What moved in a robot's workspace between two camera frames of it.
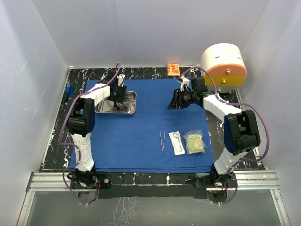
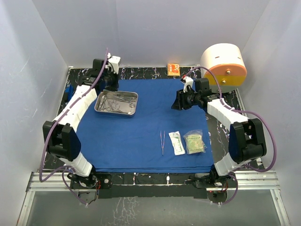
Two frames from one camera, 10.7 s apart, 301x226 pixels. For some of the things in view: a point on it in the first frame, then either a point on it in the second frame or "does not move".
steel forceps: (161, 141) does not move
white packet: (177, 143) does not move
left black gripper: (121, 98) to (115, 87)
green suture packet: (194, 143) does not move
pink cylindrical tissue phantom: (225, 62) does not move
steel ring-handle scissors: (114, 108) to (111, 108)
